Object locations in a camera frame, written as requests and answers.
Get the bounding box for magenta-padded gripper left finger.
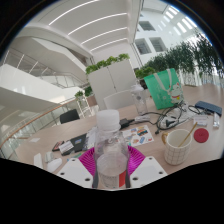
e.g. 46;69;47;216
56;146;100;190

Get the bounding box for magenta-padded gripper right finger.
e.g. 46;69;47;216
124;145;169;189

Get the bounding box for clear plastic water bottle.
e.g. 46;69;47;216
92;109;131;190

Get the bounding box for teal marker pen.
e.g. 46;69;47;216
66;152;83;162

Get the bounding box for white card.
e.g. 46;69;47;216
58;140;75;155

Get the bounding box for small white oval gadget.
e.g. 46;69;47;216
44;151;56;164

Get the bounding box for black folder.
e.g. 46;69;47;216
61;132;89;157

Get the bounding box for red and black card holder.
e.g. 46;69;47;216
51;140;66;153

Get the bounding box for colourful sticker sheet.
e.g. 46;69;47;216
121;124;155;148

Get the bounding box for white grid-pattern mug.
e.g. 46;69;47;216
161;128;194;167

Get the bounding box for white charger block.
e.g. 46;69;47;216
134;114;151;124

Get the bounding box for black power adapter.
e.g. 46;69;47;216
118;117;135;130

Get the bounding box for black chair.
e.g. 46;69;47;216
59;108;81;125

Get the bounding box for glass balcony railing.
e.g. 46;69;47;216
0;96;88;158

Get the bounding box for flat round red coaster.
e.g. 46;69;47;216
193;127;210;144

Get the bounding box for clear lidded tumbler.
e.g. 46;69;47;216
130;82;149;116

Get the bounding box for white label tag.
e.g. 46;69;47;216
192;114;210;127

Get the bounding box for white chair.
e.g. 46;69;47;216
102;89;135;111

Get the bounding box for green cat-print tote bag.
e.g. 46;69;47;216
143;67;185;111

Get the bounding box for dark blue keyboard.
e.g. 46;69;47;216
194;100;223;117

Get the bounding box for white cabinet with plants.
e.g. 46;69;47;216
84;53;138;103

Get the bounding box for green hedge planter row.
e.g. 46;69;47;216
134;32;224;88

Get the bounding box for ceiling light strips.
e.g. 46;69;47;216
47;0;130;53

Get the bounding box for black cable tangle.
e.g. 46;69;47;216
154;102;202;132

